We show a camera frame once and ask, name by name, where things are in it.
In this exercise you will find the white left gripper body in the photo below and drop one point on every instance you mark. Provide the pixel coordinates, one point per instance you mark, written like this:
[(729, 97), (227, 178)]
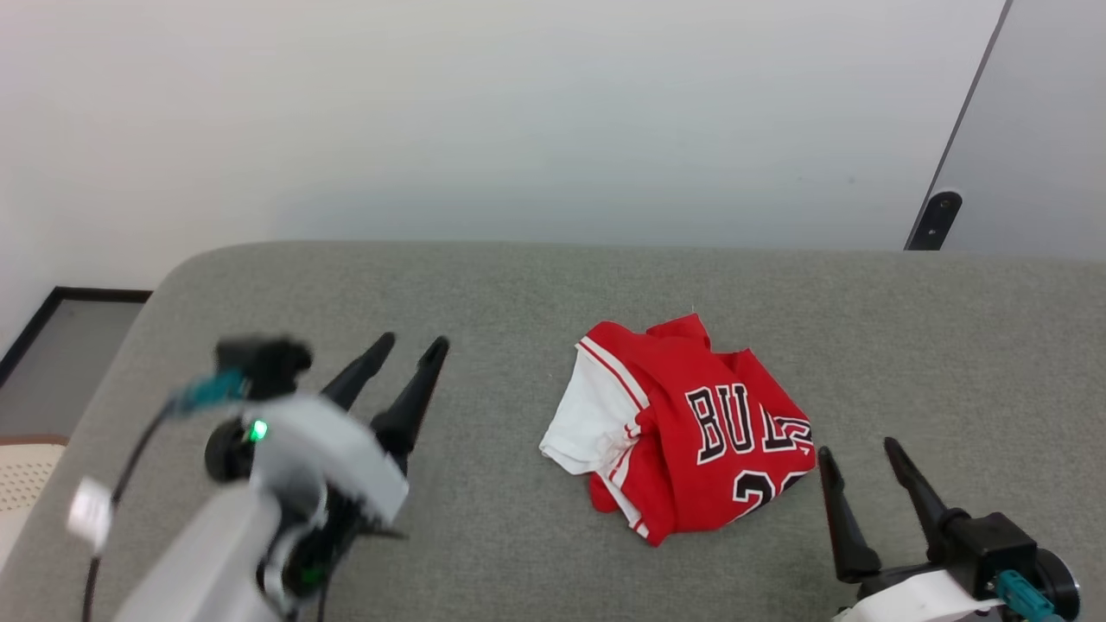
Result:
[(333, 458)]

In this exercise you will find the black baseboard strip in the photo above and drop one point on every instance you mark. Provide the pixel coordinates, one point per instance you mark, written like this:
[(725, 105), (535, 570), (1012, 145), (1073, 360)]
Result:
[(52, 302)]

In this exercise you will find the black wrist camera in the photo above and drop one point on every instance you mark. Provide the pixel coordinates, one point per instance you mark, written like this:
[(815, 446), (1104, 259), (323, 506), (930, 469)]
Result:
[(994, 549), (263, 363)]

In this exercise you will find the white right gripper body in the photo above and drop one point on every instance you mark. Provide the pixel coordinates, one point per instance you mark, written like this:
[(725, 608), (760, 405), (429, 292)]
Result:
[(916, 600)]

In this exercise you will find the grey door panel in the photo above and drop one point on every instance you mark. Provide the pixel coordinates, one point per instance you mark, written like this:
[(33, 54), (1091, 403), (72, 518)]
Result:
[(1037, 130)]

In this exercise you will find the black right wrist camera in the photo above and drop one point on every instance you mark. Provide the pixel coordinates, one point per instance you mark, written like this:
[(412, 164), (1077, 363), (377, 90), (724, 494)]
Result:
[(994, 549)]

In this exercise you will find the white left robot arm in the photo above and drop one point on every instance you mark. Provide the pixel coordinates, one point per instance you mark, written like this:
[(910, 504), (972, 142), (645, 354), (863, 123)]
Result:
[(207, 561)]

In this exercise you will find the beige perforated laundry basket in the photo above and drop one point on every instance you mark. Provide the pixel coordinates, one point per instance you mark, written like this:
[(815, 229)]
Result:
[(22, 484)]

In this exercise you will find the red and white basketball jersey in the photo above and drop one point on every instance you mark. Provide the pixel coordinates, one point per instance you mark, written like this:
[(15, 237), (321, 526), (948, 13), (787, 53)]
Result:
[(691, 432)]

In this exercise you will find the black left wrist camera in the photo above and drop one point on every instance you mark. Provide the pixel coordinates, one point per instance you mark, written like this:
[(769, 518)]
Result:
[(263, 363)]

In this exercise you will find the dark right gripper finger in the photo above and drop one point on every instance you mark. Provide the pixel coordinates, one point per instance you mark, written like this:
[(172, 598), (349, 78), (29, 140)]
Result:
[(847, 527), (924, 497)]

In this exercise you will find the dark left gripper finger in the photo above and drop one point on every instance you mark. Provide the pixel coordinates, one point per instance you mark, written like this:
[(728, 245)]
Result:
[(359, 376), (413, 406)]

